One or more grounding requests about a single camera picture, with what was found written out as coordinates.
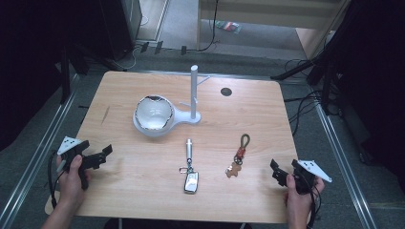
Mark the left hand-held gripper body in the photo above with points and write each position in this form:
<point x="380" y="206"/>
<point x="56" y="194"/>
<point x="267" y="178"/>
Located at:
<point x="70" y="144"/>

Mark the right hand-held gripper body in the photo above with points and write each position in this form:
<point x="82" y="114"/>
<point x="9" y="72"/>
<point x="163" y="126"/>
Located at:
<point x="313" y="170"/>

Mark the aluminium floor rail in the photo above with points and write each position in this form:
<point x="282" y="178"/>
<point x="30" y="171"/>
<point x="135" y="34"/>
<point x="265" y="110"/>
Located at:
<point x="342" y="165"/>
<point x="38" y="156"/>

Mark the white key stand with tray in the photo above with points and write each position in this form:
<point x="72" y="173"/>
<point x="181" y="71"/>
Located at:
<point x="193" y="95"/>

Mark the colourful packet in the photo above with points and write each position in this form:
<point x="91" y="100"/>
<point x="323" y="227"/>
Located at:
<point x="228" y="26"/>

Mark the black metal stand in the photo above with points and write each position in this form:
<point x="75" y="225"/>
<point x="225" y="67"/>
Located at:
<point x="318" y="63"/>
<point x="65" y="76"/>

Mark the person's left hand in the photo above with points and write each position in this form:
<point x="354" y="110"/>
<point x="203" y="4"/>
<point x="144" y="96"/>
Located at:
<point x="70" y="186"/>

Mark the person's right hand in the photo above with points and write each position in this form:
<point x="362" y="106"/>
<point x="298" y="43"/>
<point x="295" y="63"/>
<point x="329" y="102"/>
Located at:
<point x="297" y="200"/>

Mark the dark round table grommet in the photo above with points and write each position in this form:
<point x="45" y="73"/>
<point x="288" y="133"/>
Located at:
<point x="226" y="92"/>

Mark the white bowl with silver rim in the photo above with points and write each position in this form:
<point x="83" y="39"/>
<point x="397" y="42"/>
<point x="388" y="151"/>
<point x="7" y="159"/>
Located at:
<point x="154" y="113"/>

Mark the light wooden cabinet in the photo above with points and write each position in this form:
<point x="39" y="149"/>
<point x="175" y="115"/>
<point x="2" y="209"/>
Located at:
<point x="273" y="12"/>

